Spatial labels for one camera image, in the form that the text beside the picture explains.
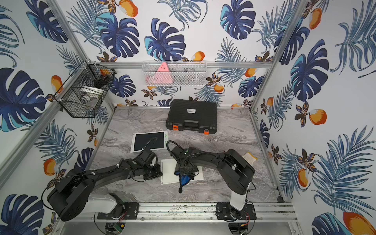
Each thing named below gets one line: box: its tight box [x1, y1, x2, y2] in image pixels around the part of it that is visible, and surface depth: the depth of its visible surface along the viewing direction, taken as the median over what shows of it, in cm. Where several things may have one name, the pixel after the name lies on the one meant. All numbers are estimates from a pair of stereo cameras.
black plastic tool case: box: [165, 98, 218, 135], surface depth 111 cm
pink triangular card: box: [154, 61, 173, 85], surface depth 92 cm
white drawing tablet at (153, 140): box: [130, 130, 168, 154], surface depth 105 cm
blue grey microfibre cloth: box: [174, 170, 191, 194], surface depth 85 cm
